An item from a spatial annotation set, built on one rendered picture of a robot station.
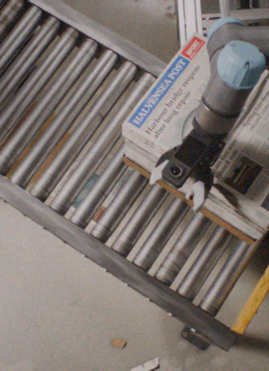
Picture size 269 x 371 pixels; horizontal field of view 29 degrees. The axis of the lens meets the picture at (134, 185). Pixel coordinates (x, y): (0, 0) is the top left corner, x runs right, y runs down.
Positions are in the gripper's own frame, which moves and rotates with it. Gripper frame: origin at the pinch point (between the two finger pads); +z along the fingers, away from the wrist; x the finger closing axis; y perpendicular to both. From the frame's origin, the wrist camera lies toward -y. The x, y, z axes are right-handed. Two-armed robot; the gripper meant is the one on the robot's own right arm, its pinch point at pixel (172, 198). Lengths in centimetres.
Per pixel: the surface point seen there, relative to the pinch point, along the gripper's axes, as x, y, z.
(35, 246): 48, 35, 100
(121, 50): 38, 39, 1
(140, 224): 6.0, 8.4, 22.4
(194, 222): -4.9, 15.3, 18.1
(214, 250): -12.7, 12.8, 19.7
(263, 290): -27.2, 10.3, 19.2
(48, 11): 62, 37, 2
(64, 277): 31, 32, 102
